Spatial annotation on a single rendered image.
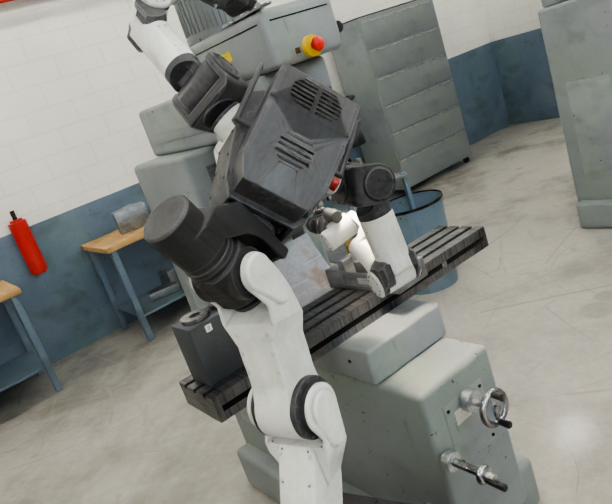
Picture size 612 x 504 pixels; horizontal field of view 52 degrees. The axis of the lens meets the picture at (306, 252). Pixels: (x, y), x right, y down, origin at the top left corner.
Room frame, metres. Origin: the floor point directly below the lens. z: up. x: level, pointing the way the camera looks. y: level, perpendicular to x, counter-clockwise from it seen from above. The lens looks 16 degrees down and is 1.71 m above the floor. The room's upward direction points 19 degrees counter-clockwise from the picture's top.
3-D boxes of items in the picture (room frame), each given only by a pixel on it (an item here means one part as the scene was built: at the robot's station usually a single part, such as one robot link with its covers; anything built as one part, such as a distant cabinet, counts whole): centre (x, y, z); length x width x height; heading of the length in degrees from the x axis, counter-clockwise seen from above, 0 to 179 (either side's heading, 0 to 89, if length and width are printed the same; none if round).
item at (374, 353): (2.04, -0.08, 0.81); 0.50 x 0.35 x 0.12; 32
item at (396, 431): (2.02, -0.10, 0.45); 0.81 x 0.32 x 0.60; 32
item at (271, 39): (2.05, -0.08, 1.81); 0.47 x 0.26 x 0.16; 32
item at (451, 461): (1.51, -0.24, 0.53); 0.22 x 0.06 x 0.06; 32
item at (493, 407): (1.61, -0.35, 0.65); 0.16 x 0.12 x 0.12; 32
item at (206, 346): (1.80, 0.33, 1.05); 0.22 x 0.12 x 0.20; 124
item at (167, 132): (2.46, 0.18, 1.66); 0.80 x 0.23 x 0.20; 32
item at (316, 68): (2.07, -0.06, 1.68); 0.34 x 0.24 x 0.10; 32
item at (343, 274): (2.07, -0.20, 1.00); 0.35 x 0.15 x 0.11; 35
